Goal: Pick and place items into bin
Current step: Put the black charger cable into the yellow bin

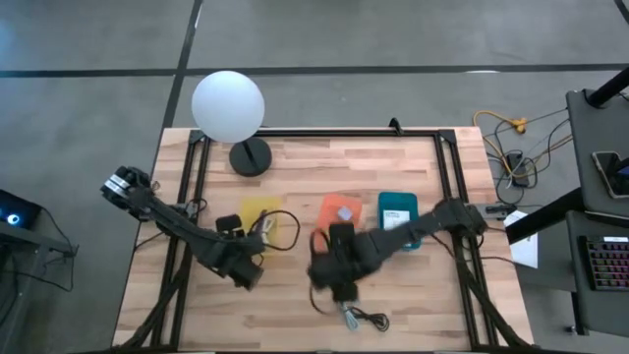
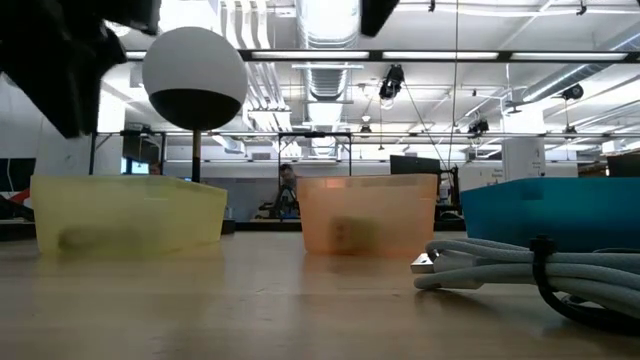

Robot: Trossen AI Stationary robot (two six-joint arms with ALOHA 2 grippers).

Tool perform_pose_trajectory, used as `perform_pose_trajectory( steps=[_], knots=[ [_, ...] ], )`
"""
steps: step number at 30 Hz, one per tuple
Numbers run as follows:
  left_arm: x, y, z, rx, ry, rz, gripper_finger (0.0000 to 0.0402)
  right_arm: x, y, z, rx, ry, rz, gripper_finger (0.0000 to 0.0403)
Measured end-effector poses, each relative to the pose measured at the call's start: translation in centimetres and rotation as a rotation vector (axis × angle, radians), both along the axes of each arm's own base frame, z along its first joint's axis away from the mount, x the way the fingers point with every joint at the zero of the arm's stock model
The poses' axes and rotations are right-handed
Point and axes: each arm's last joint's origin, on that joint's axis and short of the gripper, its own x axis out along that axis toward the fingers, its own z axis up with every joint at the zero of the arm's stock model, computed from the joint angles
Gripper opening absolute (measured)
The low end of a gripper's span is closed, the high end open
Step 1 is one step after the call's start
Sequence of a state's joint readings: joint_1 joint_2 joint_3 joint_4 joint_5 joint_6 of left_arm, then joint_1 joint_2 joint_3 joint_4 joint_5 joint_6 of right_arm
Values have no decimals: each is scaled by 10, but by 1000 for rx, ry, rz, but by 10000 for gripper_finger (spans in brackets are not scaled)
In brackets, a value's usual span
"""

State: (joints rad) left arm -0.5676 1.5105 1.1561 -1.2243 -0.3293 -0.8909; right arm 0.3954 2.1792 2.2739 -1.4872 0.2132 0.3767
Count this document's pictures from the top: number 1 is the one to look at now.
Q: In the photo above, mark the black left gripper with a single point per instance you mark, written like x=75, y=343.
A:
x=245, y=245

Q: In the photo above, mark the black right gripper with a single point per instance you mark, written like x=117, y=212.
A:
x=344, y=268

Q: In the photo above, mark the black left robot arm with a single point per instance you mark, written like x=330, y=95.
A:
x=177, y=223

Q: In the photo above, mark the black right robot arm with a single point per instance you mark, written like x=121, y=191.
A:
x=422, y=223

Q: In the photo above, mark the yellow flat bin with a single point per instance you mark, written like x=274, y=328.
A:
x=253, y=209

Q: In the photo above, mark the orange flat bin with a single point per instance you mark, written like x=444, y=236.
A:
x=331, y=206

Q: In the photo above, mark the teal bin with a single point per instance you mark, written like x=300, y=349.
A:
x=398, y=201

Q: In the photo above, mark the white product box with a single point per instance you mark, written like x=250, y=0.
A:
x=393, y=218

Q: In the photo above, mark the white globe lamp black stand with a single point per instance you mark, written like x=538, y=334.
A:
x=226, y=105

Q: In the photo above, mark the white paper sheet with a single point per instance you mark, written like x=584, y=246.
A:
x=525, y=251

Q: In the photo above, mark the black power adapter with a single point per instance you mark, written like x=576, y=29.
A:
x=517, y=169

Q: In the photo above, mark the grey keyboard shelf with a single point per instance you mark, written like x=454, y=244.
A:
x=575, y=305

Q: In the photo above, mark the black equipment cart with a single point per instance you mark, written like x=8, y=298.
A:
x=29, y=241

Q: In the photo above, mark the computer with blue light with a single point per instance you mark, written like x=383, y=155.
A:
x=15, y=216

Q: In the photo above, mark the backlit keyboard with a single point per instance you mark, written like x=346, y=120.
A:
x=607, y=263

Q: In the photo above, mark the grey side desk top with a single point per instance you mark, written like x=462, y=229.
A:
x=585, y=133

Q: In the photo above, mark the smartphone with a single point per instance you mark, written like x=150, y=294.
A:
x=611, y=172

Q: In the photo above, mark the black aluminium table frame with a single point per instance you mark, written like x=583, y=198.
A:
x=344, y=133

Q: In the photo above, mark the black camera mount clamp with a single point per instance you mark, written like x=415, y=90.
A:
x=395, y=125

